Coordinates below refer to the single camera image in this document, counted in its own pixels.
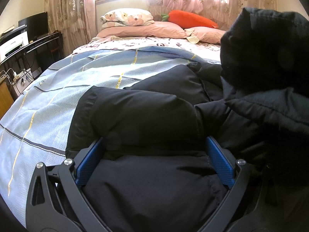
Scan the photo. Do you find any wooden cabinet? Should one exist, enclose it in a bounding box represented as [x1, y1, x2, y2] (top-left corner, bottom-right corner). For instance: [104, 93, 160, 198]
[0, 82, 14, 118]

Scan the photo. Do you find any black puffer jacket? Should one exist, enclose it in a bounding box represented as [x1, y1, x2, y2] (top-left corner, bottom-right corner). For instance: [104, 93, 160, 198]
[65, 7, 308, 231]

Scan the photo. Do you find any floral white pillow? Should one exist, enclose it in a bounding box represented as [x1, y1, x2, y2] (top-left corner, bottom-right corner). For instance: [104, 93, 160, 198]
[100, 8, 155, 29]

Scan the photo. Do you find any black desk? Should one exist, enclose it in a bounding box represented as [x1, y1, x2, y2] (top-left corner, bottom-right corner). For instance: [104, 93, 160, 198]
[1, 30, 65, 74]

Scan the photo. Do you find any blue checked quilt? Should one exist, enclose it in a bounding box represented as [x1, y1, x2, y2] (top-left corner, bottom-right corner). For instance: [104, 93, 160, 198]
[1, 45, 220, 226]

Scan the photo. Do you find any white power strip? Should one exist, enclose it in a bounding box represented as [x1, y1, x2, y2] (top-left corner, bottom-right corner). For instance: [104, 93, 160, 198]
[13, 70, 25, 83]

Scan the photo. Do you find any pink pillow right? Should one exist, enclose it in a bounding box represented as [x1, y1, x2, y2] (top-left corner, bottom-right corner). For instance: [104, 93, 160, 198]
[184, 27, 226, 44]

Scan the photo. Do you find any white printer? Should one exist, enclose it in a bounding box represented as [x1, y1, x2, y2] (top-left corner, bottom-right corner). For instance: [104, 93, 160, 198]
[0, 32, 29, 62]

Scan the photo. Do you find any pink lace curtain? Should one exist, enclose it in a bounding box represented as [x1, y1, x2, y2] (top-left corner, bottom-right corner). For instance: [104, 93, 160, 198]
[45, 0, 277, 52]

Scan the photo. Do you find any long pink pillow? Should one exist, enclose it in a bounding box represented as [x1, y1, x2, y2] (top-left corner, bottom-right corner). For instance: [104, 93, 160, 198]
[97, 21, 188, 39]

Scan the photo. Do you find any pink floral bed sheet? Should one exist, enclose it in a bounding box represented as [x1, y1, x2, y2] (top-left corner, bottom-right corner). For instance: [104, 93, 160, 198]
[72, 36, 221, 63]

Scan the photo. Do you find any orange carrot plush pillow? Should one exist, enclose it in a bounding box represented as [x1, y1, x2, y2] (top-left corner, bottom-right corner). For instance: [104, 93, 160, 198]
[161, 10, 218, 29]

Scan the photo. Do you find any black computer monitor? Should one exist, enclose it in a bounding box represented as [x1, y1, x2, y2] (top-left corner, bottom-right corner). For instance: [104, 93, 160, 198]
[18, 12, 49, 41]

